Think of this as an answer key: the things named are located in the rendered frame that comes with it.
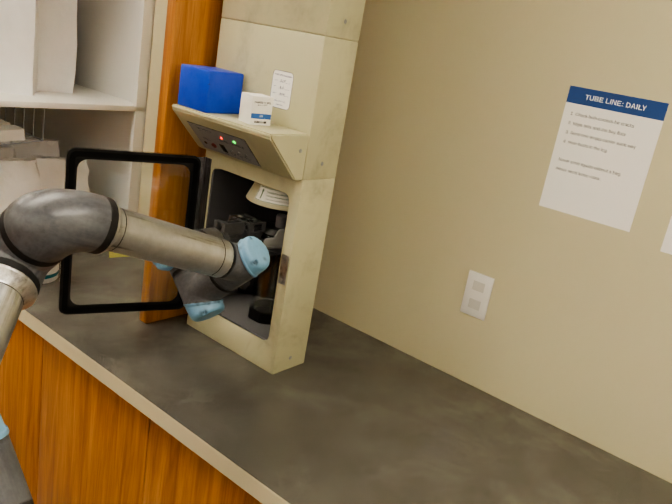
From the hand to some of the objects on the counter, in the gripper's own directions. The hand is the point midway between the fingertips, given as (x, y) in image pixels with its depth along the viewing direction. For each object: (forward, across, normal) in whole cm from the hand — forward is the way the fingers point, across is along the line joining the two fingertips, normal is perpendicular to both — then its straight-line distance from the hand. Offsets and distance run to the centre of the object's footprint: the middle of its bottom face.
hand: (277, 242), depth 168 cm
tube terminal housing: (+3, +3, +28) cm, 28 cm away
